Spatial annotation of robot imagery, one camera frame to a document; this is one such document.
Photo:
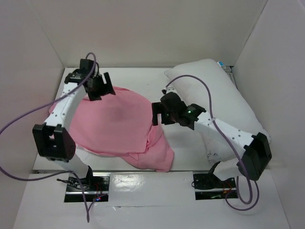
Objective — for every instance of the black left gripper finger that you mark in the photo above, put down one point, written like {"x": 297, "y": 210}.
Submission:
{"x": 94, "y": 96}
{"x": 108, "y": 87}

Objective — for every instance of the pink satin pillowcase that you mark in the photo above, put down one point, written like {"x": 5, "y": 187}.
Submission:
{"x": 120, "y": 125}

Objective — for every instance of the white pillow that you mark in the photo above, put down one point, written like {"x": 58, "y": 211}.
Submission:
{"x": 206, "y": 84}

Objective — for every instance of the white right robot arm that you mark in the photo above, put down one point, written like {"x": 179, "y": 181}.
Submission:
{"x": 251, "y": 153}

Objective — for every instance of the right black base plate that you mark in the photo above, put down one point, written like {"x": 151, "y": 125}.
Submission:
{"x": 208, "y": 187}

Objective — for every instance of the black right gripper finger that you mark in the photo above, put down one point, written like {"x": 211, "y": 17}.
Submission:
{"x": 166, "y": 120}
{"x": 157, "y": 108}

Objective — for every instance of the aluminium frame rail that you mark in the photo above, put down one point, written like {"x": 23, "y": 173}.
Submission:
{"x": 229, "y": 71}

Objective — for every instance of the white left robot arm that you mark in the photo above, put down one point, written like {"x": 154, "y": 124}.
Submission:
{"x": 52, "y": 138}

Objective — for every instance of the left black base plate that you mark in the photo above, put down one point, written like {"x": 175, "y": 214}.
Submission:
{"x": 98, "y": 191}

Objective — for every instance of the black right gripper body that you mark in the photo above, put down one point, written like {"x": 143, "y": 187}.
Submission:
{"x": 157, "y": 113}

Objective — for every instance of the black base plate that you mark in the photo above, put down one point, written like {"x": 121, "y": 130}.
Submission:
{"x": 98, "y": 191}
{"x": 208, "y": 187}

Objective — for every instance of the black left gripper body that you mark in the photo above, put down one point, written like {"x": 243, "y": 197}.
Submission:
{"x": 97, "y": 84}

